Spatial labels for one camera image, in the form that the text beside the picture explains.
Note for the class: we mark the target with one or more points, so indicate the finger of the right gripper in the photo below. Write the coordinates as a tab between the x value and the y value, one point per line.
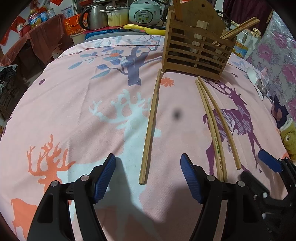
285	167

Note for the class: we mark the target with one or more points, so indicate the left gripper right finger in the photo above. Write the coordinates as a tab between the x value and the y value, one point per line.
243	219

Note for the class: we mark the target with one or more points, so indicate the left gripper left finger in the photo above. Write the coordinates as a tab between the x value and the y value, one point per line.
52	218

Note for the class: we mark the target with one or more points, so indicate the green towel toy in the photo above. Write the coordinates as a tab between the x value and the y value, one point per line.
288	137

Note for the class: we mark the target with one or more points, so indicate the dark purple cloth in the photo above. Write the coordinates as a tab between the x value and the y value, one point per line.
279	112

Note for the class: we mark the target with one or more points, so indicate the wooden chopstick bundle left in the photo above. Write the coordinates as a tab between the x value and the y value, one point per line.
215	134

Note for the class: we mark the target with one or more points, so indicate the metal spoon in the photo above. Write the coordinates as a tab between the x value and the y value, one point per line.
262	89

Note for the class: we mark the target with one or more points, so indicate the pink deer tablecloth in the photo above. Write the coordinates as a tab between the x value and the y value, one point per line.
94	100

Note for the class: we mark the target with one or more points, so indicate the wooden chair with clothes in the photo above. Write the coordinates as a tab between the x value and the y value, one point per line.
11	84

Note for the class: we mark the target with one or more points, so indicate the wooden chopstick holder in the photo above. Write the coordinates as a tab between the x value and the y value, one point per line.
194	46

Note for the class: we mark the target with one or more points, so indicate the wooden chopstick bundle right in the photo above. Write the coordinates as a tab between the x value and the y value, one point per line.
144	170

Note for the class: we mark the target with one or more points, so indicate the red cloth covered table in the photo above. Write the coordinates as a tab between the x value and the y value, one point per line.
35	48

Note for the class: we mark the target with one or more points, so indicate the yellow rice paddle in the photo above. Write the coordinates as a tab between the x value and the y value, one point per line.
149	31

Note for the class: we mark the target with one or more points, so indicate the steel kettle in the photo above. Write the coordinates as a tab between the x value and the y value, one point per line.
96	17

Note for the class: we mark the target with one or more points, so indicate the white rice cooker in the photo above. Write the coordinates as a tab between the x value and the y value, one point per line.
145	13

